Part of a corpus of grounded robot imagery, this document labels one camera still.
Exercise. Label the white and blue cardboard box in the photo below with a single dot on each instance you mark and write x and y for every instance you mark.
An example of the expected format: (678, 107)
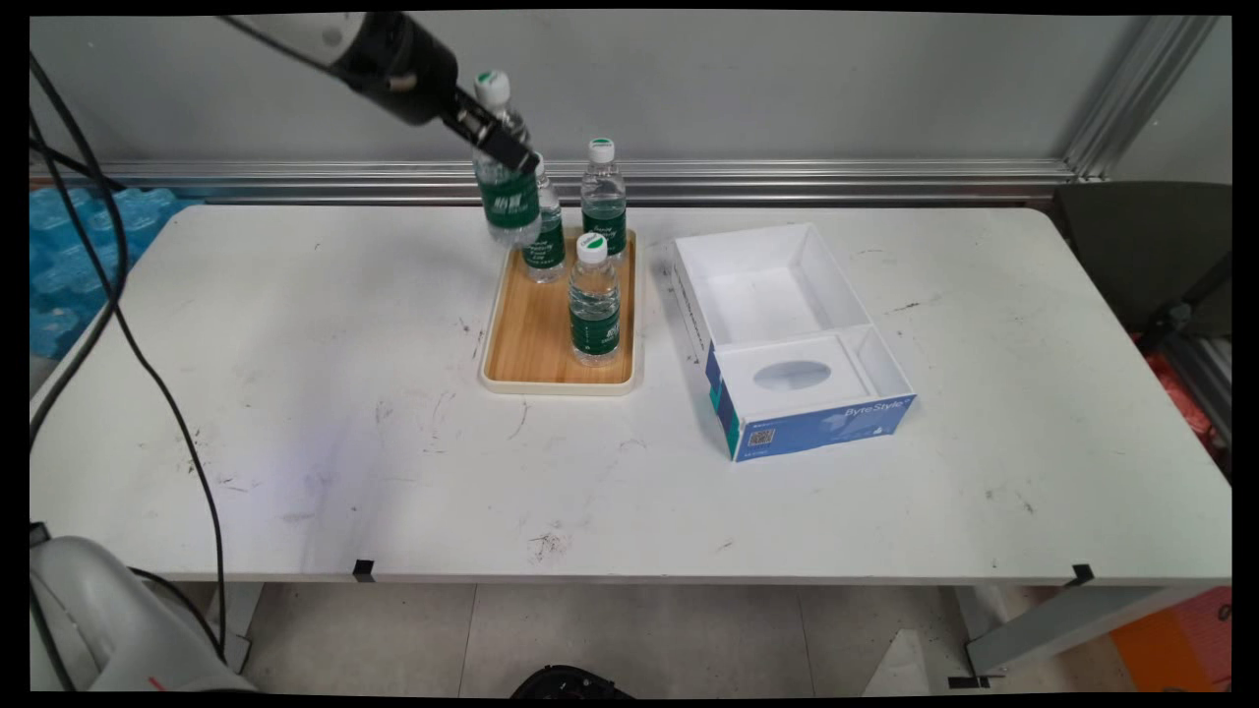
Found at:
(787, 374)

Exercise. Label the black tape mark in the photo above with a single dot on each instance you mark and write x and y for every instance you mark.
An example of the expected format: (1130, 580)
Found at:
(1082, 573)
(363, 569)

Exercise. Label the white table leg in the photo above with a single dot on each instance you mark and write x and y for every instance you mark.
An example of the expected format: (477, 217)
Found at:
(1062, 624)

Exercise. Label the green label water bottle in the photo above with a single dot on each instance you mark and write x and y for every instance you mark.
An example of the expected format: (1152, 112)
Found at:
(509, 192)
(547, 246)
(604, 197)
(594, 310)

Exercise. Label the red patterned bag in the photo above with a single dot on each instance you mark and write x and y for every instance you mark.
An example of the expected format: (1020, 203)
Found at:
(1185, 403)

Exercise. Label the bamboo tray with cream rim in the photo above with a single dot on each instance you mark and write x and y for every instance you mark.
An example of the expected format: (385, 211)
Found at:
(536, 334)

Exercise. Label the horizontal aluminium frame rail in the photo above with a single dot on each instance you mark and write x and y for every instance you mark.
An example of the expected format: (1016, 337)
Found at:
(787, 181)

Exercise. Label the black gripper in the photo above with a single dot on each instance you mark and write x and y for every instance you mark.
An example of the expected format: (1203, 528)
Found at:
(403, 69)

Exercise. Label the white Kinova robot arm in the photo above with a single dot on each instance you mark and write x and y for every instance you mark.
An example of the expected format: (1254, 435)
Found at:
(108, 619)

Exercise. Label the slanted aluminium frame post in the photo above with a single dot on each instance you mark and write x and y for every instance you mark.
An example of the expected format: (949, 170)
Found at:
(1131, 93)

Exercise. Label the orange box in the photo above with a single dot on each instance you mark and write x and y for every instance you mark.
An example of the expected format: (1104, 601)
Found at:
(1175, 644)

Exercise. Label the black round object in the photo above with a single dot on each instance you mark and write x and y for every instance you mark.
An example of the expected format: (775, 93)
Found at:
(570, 683)

